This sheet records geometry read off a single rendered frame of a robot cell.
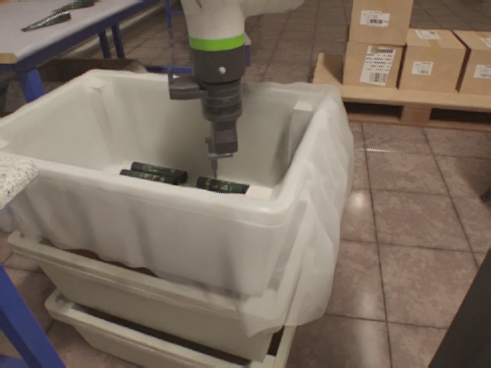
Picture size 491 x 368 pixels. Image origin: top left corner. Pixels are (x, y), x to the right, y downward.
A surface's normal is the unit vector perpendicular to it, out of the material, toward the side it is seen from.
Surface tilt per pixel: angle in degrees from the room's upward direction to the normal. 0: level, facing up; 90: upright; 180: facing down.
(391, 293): 0
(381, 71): 90
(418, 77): 90
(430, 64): 90
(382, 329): 0
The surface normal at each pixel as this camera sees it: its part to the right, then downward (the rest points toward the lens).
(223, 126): 0.19, 0.72
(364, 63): -0.20, 0.58
